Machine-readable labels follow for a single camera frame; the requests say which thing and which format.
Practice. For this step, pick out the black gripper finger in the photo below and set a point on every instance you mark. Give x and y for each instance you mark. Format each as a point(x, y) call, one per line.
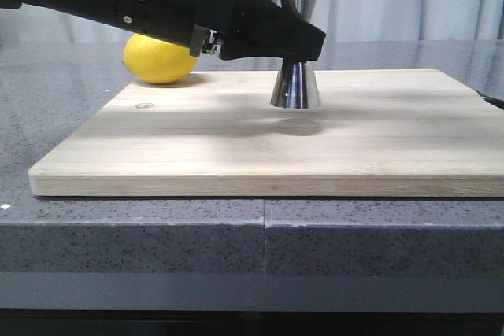
point(256, 28)

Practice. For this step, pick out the grey curtain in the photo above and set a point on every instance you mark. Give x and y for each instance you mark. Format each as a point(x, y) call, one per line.
point(342, 20)

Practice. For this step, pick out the light wooden cutting board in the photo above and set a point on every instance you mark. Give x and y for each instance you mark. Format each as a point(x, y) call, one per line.
point(385, 133)

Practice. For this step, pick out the steel double jigger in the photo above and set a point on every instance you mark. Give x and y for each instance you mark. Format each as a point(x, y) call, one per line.
point(296, 84)

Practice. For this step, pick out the yellow lemon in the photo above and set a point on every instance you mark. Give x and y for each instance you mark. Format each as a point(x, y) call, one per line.
point(155, 61)

